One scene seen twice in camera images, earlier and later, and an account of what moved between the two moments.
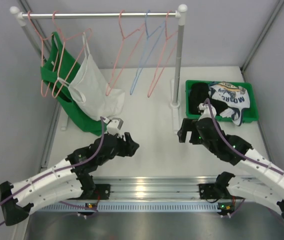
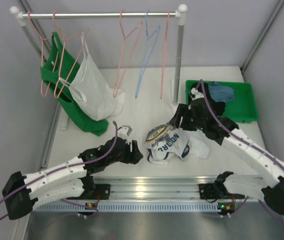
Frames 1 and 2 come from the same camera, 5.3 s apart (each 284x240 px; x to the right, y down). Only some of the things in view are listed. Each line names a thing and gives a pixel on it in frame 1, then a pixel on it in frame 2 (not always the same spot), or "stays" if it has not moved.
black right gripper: (188, 124) → (175, 122)
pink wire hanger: (54, 95) stays
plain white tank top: (90, 86) stays
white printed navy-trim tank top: (236, 98) → (165, 144)
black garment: (199, 93) stays
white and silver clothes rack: (19, 17) stays
